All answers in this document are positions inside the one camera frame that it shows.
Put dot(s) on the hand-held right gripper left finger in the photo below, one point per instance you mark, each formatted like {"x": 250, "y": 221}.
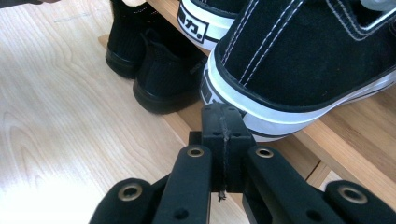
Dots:
{"x": 214, "y": 130}

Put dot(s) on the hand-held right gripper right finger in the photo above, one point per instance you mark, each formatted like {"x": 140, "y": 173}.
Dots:
{"x": 236, "y": 133}

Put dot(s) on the black leather shoe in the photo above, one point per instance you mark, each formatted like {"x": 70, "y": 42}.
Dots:
{"x": 124, "y": 37}
{"x": 165, "y": 77}

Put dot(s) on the black and white sneaker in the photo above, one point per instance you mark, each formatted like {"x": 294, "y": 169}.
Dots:
{"x": 295, "y": 62}
{"x": 214, "y": 28}

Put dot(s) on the wooden shoe rack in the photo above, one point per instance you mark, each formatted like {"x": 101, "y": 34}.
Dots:
{"x": 358, "y": 146}

